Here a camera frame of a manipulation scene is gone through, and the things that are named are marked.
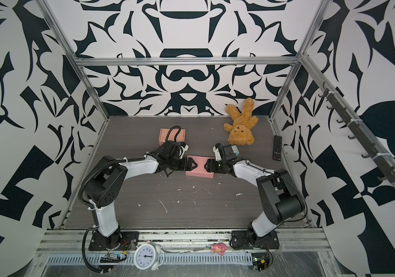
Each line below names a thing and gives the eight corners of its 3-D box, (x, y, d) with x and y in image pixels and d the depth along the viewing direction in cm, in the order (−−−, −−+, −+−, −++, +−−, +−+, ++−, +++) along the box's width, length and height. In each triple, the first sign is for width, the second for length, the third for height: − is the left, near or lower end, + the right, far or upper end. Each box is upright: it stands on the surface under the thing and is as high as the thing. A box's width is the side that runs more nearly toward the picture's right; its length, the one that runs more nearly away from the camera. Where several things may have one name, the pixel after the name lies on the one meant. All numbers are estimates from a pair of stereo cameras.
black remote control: (272, 159, 102) (274, 157, 100) (273, 137, 113) (274, 134, 111) (279, 161, 102) (281, 158, 100) (280, 138, 112) (281, 136, 110)
